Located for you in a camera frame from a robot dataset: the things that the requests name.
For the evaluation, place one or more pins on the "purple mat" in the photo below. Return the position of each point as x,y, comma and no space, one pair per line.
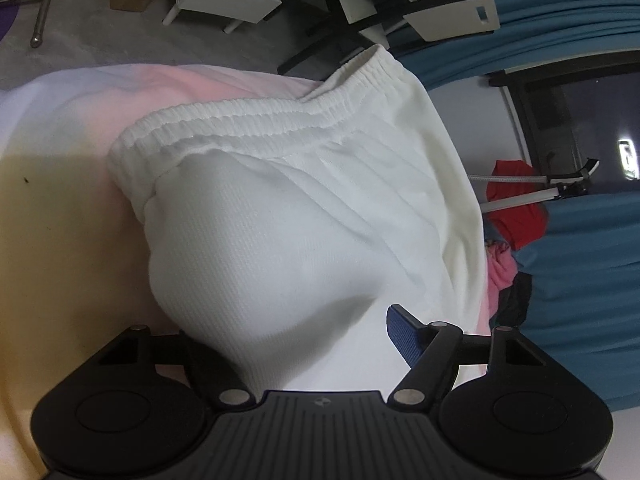
6,12

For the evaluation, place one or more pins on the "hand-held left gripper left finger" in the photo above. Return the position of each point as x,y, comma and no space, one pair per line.
199,363

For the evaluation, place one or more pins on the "red cloth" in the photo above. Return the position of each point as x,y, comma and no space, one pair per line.
520,215

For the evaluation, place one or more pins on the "metal pole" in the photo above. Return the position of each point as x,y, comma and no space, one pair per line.
44,5

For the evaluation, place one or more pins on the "white folding rack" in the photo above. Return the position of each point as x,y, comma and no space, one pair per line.
530,195

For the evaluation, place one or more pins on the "dark cloth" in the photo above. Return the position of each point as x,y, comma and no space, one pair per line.
517,300

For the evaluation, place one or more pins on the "black and white chair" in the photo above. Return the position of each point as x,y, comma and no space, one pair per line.
400,7

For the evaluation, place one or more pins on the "blue curtain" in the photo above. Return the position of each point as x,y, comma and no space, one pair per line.
590,290
550,15

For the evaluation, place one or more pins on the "pink cloth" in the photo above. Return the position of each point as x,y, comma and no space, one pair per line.
500,272

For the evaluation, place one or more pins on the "white elastic-waist pants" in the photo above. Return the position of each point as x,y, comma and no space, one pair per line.
300,240

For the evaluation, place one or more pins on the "dark window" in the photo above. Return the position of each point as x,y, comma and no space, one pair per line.
570,125

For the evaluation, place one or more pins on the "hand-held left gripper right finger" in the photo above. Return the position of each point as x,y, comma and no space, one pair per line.
401,334

